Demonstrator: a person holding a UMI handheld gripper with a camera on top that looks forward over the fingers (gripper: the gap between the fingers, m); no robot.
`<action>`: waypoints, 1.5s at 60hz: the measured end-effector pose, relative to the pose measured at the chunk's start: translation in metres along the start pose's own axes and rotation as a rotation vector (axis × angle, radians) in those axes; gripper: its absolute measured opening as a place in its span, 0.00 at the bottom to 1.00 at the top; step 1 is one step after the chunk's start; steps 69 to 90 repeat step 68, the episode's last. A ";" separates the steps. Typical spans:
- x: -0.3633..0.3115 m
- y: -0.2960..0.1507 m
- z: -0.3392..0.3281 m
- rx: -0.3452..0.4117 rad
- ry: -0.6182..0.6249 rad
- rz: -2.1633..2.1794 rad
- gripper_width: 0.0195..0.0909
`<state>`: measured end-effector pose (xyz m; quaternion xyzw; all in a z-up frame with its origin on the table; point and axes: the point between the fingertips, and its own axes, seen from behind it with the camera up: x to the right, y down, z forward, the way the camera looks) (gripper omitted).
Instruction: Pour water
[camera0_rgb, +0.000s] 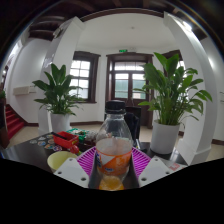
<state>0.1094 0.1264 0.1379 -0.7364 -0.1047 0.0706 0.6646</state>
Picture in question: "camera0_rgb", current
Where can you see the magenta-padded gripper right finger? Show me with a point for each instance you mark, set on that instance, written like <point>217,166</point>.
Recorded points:
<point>154,170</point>

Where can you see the wide dark-framed window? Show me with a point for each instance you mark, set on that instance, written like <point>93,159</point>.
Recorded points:
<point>81,75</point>

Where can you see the large potted leafy plant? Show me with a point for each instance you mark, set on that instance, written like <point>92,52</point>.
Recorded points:
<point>164,136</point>

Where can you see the sheet of round stickers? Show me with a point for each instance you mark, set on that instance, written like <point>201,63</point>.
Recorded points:
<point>43,142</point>

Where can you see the black chair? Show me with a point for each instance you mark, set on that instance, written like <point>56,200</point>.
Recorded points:
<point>133,121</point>

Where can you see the narrow dark-framed window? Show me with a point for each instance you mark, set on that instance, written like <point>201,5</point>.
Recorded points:
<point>168,54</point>

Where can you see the pale yellow paper cup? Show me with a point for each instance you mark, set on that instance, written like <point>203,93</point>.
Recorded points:
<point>60,160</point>

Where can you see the red plastic box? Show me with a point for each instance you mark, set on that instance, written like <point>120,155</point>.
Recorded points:
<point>66,140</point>

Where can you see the printed paper leaflet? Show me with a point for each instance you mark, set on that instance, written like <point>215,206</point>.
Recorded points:
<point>175,166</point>

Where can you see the white wall-mounted rail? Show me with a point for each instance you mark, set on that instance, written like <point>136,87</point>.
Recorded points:
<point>23,90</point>

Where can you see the small potted leafy plant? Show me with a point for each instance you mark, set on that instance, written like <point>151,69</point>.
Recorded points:
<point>59,121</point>

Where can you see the clear orange soda bottle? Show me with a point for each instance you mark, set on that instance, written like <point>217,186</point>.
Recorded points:
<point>114,156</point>

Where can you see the green exit sign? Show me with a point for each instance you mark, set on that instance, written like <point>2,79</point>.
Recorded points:
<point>123,50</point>

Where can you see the dark wooden glazed door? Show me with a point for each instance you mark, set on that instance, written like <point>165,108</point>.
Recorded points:
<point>121,85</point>

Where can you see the red carpeted staircase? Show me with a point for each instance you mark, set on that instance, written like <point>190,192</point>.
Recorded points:
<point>14,121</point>

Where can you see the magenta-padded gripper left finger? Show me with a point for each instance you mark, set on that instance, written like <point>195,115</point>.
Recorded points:
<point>75,170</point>

